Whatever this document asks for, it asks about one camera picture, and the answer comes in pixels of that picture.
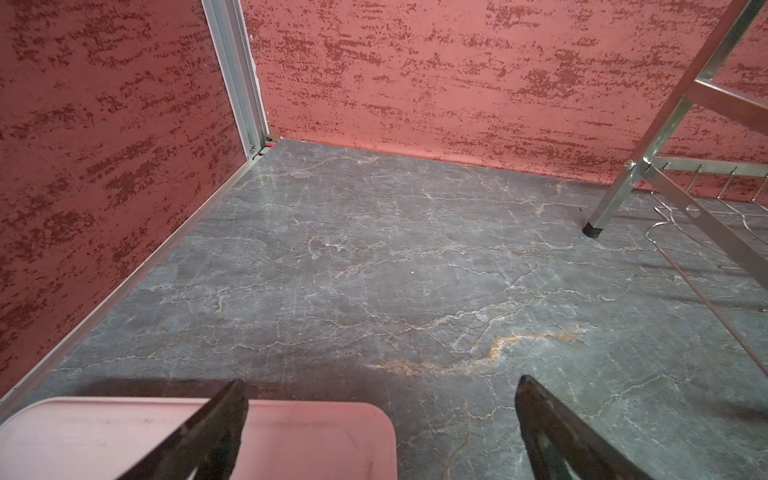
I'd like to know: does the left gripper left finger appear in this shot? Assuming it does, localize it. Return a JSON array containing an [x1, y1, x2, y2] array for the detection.
[[121, 380, 249, 479]]

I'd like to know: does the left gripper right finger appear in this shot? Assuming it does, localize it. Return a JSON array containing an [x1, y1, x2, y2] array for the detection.
[[515, 375, 649, 479]]

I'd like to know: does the chrome two-tier dish rack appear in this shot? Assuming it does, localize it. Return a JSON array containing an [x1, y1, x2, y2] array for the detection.
[[582, 1, 767, 370]]

